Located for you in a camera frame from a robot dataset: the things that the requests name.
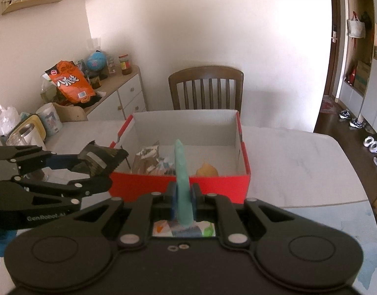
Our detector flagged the silver snack pouch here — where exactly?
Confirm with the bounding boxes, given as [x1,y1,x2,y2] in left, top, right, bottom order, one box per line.
[131,141,177,176]

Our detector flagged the red bag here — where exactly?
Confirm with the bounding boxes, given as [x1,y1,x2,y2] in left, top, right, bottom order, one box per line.
[345,66,358,85]

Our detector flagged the brown wooden slat chair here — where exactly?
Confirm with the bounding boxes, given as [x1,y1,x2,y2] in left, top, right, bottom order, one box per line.
[168,66,245,116]

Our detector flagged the yellow pig toy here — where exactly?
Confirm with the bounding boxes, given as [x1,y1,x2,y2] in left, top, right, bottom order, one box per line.
[196,161,219,177]

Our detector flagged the wooden wall shelf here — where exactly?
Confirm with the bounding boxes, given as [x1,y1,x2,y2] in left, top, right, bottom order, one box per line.
[1,0,73,15]

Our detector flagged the red cardboard box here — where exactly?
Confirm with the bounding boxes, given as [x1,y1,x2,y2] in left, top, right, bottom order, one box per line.
[109,110,252,205]

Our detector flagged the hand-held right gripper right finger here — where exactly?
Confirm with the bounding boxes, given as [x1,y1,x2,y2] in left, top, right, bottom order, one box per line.
[191,182,297,249]

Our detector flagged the white wall cabinet unit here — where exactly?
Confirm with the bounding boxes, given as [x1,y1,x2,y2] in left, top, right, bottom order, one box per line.
[337,0,377,130]

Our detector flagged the white tote bag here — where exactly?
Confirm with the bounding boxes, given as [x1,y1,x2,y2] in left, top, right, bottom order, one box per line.
[347,12,366,39]

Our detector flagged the sauce jar red lid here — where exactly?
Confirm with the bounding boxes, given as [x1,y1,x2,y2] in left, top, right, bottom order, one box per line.
[118,54,132,76]

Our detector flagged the cardboard carton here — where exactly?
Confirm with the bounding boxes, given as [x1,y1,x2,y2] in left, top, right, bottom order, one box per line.
[354,59,372,94]

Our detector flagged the white printed mug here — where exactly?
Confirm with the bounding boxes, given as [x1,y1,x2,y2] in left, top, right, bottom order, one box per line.
[35,103,63,136]

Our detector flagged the orange snack bag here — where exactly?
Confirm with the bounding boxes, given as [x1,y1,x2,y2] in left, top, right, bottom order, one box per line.
[42,60,96,104]

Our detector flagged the white sideboard wooden top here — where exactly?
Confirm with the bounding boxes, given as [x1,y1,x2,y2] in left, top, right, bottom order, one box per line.
[84,65,148,122]

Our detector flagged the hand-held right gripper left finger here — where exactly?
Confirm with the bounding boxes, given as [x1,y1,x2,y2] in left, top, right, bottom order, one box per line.
[72,182,180,249]

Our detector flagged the dark brown snack packet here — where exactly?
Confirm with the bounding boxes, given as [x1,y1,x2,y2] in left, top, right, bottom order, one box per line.
[73,140,129,177]

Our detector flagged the clear plastic bag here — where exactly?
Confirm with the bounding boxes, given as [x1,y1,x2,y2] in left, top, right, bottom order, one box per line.
[0,103,22,136]

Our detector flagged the white marble desktop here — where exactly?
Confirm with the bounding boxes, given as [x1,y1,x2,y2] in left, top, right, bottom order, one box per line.
[10,118,375,232]

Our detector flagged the blue desk globe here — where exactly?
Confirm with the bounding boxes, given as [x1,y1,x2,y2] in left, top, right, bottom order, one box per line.
[86,50,109,82]

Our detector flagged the white green tissue pack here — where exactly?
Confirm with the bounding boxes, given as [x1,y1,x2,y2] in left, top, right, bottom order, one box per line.
[153,220,217,238]

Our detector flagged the red door mat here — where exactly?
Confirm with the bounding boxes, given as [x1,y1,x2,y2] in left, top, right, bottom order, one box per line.
[319,95,340,116]

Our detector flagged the white kettle yellow lid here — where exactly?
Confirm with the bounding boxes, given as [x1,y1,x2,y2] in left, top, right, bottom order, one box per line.
[9,114,47,148]

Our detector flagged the teal green pad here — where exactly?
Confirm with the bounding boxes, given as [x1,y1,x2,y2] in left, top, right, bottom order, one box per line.
[174,138,195,226]

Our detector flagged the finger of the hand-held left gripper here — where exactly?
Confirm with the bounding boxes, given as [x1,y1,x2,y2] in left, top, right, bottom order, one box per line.
[0,146,85,176]
[0,175,113,210]

